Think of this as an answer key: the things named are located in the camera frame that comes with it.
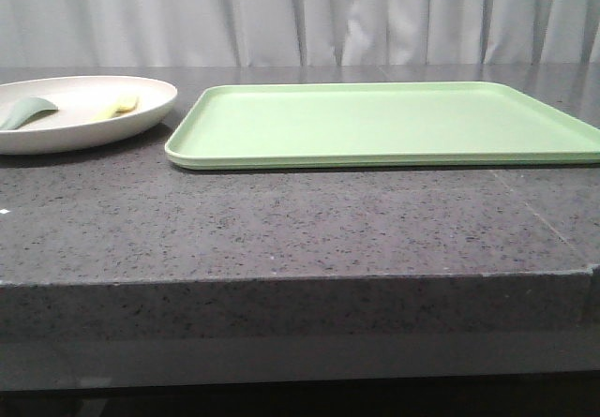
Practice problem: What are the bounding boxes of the yellow plastic fork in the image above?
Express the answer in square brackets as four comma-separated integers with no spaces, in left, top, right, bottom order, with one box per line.
[93,95,139,121]

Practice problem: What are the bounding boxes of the white round plate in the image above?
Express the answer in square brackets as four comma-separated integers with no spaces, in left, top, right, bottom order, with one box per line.
[1,75,178,155]

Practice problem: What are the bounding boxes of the light green rectangular tray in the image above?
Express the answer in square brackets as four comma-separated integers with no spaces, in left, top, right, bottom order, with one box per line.
[165,82,599,171]

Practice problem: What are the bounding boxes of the teal green spoon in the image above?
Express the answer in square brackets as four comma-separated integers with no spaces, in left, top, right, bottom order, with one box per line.
[1,97,58,130]

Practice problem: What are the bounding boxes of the white pleated curtain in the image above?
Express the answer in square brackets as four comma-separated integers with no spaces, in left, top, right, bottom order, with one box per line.
[1,0,599,67]

